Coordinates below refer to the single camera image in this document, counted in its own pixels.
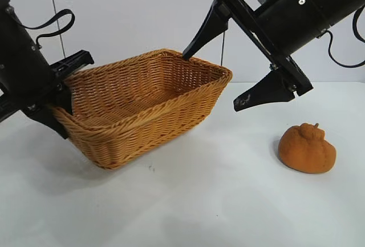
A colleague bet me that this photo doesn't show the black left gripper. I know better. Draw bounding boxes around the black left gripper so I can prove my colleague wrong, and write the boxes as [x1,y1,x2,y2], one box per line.
[0,4,95,140]

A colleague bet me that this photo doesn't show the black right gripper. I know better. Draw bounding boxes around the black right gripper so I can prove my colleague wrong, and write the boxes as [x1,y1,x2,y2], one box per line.
[182,0,334,113]

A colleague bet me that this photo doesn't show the brown woven wicker basket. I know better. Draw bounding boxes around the brown woven wicker basket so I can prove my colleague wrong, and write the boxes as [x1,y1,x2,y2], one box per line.
[51,48,233,170]

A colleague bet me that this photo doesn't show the bumpy orange with knob top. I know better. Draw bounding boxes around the bumpy orange with knob top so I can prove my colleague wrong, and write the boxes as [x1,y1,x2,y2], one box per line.
[278,122,337,175]

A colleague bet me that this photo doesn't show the looped black left arm cable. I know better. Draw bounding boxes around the looped black left arm cable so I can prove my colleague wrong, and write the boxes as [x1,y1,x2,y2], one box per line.
[21,9,76,44]

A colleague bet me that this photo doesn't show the looped black arm cable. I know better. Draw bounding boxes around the looped black arm cable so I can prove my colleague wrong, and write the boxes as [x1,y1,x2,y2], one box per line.
[352,9,365,43]
[21,9,76,44]

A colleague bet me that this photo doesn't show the long black right arm cable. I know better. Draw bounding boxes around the long black right arm cable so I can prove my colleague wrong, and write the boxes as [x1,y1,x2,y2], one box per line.
[325,29,365,67]

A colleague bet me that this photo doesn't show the looped black right arm cable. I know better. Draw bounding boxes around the looped black right arm cable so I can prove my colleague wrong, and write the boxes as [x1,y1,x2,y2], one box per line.
[352,9,365,43]

